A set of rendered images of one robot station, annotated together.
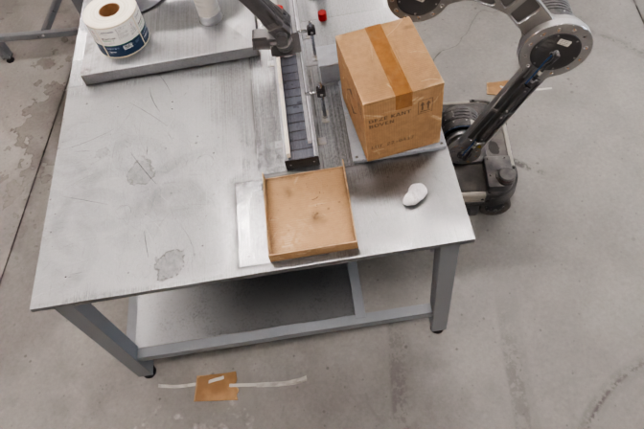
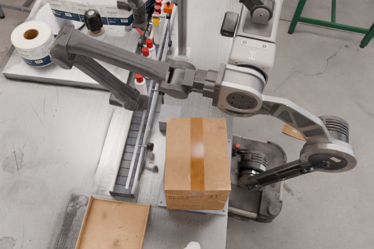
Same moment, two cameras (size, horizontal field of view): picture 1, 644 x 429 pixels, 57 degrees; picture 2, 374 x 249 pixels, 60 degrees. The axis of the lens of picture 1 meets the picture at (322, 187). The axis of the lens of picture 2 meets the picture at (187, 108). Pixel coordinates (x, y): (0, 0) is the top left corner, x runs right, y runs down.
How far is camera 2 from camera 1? 0.80 m
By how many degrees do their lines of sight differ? 3
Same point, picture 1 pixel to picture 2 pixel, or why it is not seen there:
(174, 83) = (63, 96)
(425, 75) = (219, 177)
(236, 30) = (116, 69)
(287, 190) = (104, 213)
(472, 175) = (252, 199)
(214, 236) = (41, 234)
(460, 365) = not seen: outside the picture
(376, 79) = (182, 168)
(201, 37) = not seen: hidden behind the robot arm
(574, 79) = not seen: hidden behind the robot
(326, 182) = (133, 215)
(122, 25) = (35, 49)
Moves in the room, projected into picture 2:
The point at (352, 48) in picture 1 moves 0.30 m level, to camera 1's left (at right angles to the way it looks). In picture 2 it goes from (175, 133) to (99, 127)
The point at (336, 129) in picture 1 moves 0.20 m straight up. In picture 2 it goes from (156, 172) to (153, 154)
